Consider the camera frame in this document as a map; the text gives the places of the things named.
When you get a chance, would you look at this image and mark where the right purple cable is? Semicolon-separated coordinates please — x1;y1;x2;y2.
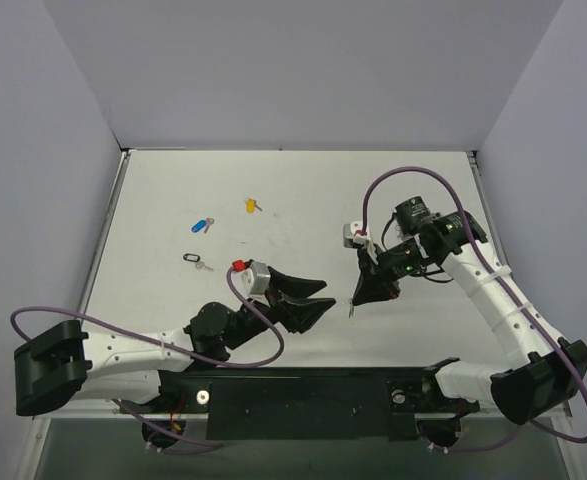
360;166;587;454

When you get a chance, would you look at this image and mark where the purple cable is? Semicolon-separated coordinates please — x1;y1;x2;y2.
10;267;287;456
360;166;587;454

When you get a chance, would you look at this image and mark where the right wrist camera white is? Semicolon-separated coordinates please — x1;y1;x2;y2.
342;221;376;256

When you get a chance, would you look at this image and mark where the yellow tag key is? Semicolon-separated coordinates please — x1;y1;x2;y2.
244;198;262;214

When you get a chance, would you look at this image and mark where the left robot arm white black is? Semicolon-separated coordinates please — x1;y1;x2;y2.
14;262;336;417

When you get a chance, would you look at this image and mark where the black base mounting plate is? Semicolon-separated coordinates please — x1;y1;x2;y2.
141;367;479;441

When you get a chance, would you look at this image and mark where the blue tag key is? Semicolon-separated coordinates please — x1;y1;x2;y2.
191;217;215;233

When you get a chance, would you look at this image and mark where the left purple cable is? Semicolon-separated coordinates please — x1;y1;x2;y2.
10;267;287;456

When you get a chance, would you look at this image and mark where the black tag key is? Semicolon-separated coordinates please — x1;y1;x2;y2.
182;253;213;271

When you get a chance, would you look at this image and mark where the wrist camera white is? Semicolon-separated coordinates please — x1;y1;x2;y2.
231;260;271;297
342;221;376;256

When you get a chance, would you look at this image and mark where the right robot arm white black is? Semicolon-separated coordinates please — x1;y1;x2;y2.
343;197;587;425

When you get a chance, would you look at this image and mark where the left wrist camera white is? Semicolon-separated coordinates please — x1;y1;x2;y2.
231;260;271;297

